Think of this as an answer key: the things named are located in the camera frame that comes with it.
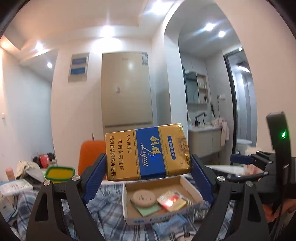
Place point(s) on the bathroom vanity cabinet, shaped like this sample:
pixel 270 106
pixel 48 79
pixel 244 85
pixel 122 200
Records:
pixel 204 141

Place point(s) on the red gold cigarette pack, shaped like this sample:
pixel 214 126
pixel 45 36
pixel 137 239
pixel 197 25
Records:
pixel 172 201

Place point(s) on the beige refrigerator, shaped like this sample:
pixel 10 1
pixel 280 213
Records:
pixel 126 100

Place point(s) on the orange chair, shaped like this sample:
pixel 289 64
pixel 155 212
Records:
pixel 89 152

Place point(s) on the yellow green bin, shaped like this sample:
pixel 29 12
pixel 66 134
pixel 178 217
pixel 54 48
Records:
pixel 58 174

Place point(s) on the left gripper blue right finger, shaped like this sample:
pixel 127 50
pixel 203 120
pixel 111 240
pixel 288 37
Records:
pixel 204 178

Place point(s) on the beige clothes pile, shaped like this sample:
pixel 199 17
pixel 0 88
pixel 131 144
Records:
pixel 29 168

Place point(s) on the black faucet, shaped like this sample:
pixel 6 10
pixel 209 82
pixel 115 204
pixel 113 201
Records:
pixel 197 122

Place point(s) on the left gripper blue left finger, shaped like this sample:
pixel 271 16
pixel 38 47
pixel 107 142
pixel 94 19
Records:
pixel 92 178

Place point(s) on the mirror cabinet with shelves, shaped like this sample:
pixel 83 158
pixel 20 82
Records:
pixel 196 88

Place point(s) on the blue plaid shirt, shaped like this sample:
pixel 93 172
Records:
pixel 106 210

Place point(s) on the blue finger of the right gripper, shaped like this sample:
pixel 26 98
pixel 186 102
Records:
pixel 241 159

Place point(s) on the open cardboard box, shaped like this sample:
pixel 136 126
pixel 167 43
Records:
pixel 180 184

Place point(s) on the green leather card pouch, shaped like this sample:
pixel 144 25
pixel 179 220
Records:
pixel 147 211

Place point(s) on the person's right hand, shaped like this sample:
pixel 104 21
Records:
pixel 288 206

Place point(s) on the blue gold cigarette pack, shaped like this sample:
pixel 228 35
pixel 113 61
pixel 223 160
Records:
pixel 147 153

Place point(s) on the pink towel on sink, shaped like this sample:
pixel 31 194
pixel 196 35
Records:
pixel 221 122

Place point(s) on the wall electrical panel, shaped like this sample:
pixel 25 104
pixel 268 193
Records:
pixel 78 67

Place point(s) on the round beige powder puff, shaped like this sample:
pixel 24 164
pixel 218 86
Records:
pixel 144 198

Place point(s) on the red bag on floor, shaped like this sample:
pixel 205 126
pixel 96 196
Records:
pixel 44 160

